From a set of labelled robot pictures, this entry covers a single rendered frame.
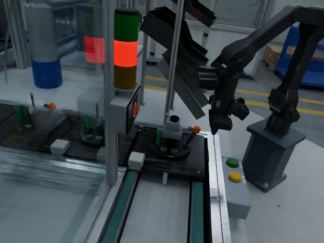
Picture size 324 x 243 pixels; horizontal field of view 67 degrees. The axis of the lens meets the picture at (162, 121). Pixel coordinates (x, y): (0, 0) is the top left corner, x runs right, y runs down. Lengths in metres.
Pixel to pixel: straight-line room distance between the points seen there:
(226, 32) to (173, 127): 4.04
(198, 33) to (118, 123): 4.25
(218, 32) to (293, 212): 4.05
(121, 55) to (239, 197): 0.51
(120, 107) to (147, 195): 0.33
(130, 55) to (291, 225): 0.70
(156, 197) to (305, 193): 0.56
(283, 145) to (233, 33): 4.00
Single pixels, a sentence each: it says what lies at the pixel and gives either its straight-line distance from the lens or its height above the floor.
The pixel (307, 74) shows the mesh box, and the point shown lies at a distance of 5.07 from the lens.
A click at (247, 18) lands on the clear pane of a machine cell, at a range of 4.75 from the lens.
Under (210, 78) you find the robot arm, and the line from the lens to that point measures 0.68.
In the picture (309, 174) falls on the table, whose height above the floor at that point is 0.86.
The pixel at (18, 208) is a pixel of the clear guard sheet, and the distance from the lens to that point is 0.33.
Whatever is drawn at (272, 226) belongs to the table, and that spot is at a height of 0.86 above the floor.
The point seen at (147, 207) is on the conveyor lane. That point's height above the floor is 0.92.
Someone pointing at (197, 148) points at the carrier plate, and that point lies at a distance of 0.88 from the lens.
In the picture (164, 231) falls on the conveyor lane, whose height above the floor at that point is 0.92.
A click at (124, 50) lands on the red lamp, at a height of 1.34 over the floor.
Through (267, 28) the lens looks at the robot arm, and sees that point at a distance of 0.73.
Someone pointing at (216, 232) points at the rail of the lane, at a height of 0.96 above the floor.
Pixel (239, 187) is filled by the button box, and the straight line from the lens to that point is 0.79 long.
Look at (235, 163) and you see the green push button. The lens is 0.86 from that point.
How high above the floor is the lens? 1.47
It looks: 30 degrees down
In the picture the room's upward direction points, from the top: 7 degrees clockwise
